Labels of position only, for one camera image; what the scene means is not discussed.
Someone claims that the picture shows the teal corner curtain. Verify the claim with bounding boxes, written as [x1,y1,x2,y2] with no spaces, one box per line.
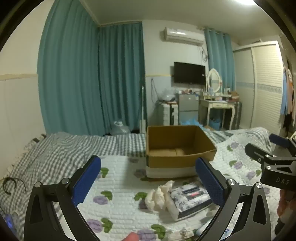
[98,22,147,136]

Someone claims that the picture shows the narrow teal curtain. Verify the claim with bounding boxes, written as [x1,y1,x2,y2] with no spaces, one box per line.
[204,28,236,93]

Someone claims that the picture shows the wide teal curtain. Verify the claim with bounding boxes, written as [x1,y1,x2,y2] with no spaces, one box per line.
[37,0,100,136]

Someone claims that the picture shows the grey mini fridge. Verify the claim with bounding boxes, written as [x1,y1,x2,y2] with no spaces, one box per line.
[177,93,200,125]

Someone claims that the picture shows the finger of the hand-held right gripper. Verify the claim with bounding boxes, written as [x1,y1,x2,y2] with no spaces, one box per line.
[245,143,278,172]
[269,133,296,158]

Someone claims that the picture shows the clear plastic bag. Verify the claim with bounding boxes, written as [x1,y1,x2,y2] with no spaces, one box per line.
[158,88,177,104]

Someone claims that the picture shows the floral quilted blanket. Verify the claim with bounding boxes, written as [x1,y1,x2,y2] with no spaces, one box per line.
[74,127,286,241]

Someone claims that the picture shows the black wall television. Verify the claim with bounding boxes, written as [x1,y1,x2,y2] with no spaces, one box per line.
[173,61,206,86]

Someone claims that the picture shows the white dressing table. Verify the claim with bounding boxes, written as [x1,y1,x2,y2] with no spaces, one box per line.
[198,91,239,131]

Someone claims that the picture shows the person's right hand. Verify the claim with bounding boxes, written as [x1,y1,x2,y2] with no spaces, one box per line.
[279,189,296,223]

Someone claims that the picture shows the white air conditioner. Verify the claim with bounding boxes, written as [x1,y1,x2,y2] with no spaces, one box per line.
[161,27,205,46]

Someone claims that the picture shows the dark wall cable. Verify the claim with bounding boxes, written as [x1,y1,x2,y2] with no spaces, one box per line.
[150,78,160,103]

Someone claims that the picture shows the blue bin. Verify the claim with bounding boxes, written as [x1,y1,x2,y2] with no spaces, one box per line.
[209,116,222,130]

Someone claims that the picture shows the white louvred wardrobe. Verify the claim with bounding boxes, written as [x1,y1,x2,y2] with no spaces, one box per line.
[232,41,286,135]

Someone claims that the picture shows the striped grey suitcase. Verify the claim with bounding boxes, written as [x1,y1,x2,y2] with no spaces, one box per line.
[231,100,242,130]

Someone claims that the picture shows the white upright mop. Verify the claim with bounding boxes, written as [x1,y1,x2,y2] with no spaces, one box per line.
[140,85,147,134]

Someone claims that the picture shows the pile of blue plastic bags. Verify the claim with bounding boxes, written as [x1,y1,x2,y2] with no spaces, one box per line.
[180,118,204,128]

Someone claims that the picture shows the black hair band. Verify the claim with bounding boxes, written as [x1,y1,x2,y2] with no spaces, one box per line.
[2,177,25,194]

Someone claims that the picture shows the cream cloth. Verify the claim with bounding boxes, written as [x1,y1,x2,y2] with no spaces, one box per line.
[144,180,175,212]

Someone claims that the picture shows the clear water jug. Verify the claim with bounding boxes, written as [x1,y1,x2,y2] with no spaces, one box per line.
[110,120,131,135]

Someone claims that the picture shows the cardboard box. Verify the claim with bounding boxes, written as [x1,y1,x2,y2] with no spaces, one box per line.
[146,125,217,179]

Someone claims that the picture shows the floral tissue packet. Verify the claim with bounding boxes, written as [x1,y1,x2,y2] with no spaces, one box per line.
[169,182,214,220]

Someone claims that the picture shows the person's left hand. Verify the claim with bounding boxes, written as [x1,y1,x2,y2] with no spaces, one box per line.
[122,232,139,241]

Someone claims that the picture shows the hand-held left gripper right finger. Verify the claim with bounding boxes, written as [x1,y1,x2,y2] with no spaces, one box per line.
[195,158,271,241]

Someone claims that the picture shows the white hard suitcase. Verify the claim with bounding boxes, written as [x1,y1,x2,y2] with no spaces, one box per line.
[162,102,179,126]

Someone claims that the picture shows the hanging clothes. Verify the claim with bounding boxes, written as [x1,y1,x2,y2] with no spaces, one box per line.
[279,56,296,131]

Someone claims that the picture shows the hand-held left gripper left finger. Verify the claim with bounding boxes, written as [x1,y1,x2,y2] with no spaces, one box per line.
[24,155,102,241]

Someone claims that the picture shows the oval white vanity mirror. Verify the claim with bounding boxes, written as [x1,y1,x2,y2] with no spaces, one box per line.
[206,68,221,93]

